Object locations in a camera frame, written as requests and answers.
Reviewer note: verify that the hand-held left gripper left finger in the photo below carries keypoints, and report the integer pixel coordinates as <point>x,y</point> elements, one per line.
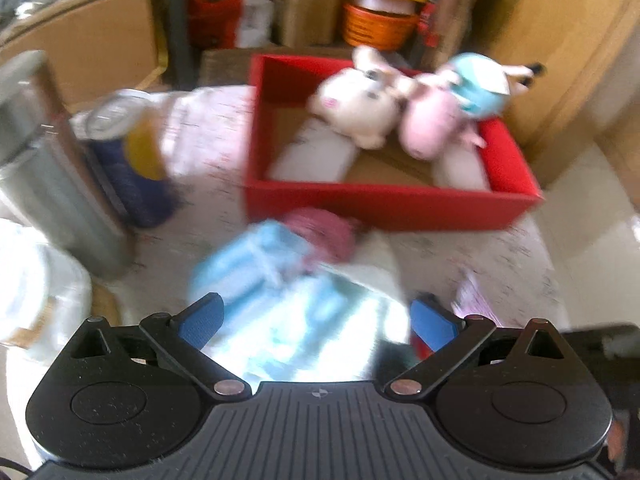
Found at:
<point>200,317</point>

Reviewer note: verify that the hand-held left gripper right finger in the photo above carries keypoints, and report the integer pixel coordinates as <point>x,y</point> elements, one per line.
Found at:
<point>432,327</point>

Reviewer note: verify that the red cardboard box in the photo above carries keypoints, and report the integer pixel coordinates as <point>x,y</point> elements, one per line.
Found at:
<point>375,205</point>

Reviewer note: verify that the pink knitted cloth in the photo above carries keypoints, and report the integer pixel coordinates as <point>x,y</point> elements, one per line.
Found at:
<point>320,232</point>

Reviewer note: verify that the white plush bear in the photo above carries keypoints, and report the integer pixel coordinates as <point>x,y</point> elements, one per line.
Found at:
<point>350,105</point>

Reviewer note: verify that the blue haired doll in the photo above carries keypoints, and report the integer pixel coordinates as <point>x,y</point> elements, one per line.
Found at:
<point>475,85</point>

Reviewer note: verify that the blue yellow drink can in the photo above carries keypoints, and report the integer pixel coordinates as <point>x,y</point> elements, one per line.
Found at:
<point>135,180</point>

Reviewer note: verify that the glass jar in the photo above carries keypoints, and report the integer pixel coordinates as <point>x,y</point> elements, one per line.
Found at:
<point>35,285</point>

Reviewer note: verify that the stainless steel thermos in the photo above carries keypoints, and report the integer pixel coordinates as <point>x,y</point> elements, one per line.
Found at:
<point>55,185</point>

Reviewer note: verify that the dark wooden stool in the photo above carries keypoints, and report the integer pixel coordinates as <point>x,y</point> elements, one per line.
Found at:
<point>230,67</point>

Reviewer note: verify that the black shelf rack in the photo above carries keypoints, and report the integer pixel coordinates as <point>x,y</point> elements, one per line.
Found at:
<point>177,35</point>

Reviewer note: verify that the wooden television cabinet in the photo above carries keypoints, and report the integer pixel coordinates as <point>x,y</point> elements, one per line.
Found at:
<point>100,40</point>

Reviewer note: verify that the red white plastic bag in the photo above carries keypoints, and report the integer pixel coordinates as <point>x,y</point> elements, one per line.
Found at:
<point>215,20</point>

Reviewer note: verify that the orange plastic basket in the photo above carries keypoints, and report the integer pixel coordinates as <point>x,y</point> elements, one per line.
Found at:
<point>380,27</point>

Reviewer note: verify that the brown cardboard box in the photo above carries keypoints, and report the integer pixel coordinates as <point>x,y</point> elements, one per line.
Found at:
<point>305,10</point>

